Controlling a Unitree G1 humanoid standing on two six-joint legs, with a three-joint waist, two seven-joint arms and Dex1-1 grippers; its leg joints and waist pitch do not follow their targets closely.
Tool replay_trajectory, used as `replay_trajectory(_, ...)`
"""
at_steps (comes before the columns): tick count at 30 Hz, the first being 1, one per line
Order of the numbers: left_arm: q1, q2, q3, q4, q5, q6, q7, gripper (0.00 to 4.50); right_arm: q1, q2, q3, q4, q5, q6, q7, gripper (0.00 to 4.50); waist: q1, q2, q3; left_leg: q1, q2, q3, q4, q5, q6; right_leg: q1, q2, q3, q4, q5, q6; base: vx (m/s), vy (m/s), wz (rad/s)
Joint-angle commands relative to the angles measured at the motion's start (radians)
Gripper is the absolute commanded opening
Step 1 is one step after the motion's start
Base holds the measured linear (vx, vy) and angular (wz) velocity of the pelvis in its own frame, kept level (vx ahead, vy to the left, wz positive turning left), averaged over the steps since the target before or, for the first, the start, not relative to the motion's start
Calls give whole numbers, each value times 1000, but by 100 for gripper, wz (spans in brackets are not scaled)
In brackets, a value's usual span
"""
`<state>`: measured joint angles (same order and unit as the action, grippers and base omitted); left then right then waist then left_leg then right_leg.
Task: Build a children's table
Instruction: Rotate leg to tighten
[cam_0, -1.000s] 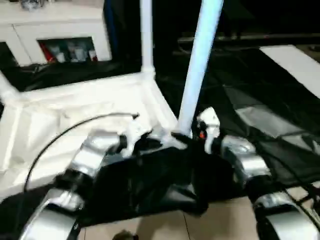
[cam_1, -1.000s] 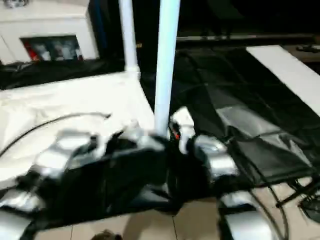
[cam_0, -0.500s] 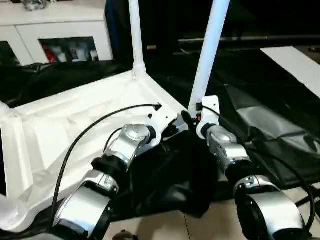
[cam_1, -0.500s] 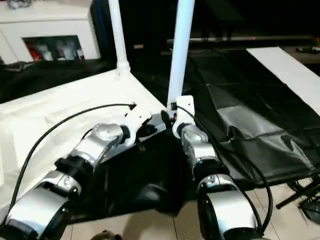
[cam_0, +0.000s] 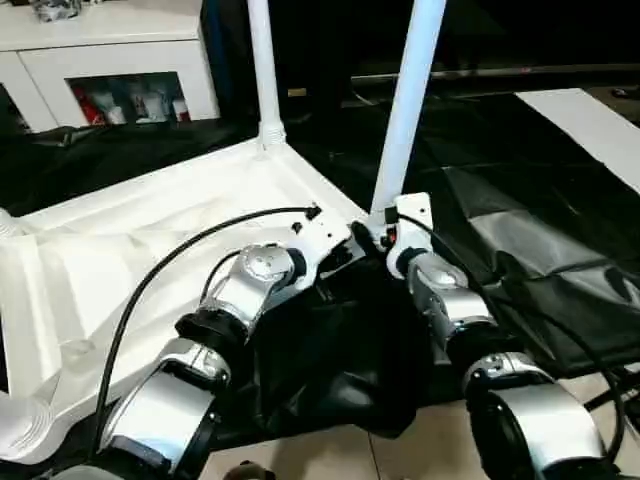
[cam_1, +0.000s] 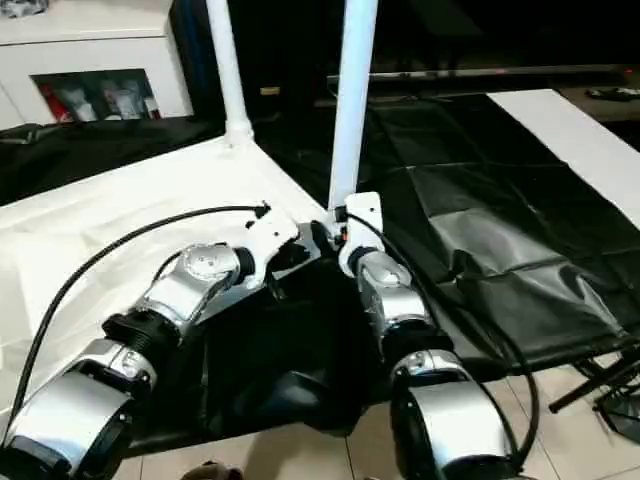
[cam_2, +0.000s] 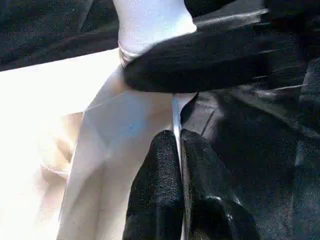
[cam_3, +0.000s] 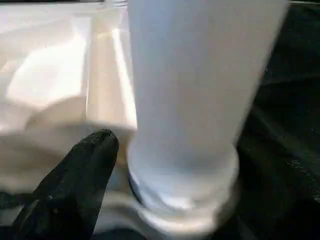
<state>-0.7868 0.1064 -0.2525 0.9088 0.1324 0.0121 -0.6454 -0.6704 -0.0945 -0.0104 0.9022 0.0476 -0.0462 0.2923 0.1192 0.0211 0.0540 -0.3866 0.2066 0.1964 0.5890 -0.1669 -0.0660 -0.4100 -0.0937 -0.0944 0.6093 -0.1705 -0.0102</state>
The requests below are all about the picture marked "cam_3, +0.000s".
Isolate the white plastic table top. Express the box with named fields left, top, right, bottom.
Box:
left=0, top=2, right=241, bottom=240

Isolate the white plastic table leg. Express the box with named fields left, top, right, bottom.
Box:
left=126, top=0, right=291, bottom=210

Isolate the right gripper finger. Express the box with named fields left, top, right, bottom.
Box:
left=9, top=128, right=120, bottom=240

